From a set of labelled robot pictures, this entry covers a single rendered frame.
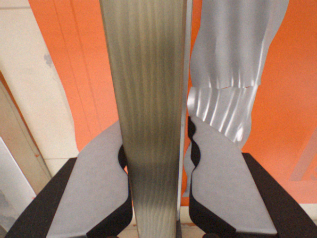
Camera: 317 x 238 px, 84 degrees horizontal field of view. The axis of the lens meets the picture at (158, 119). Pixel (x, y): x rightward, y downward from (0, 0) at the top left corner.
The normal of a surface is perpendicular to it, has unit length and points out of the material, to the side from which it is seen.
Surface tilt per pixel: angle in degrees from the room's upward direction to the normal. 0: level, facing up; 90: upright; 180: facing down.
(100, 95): 0
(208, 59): 36
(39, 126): 0
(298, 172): 0
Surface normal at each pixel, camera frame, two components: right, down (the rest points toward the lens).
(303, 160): 0.01, 0.51
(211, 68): -0.51, 0.57
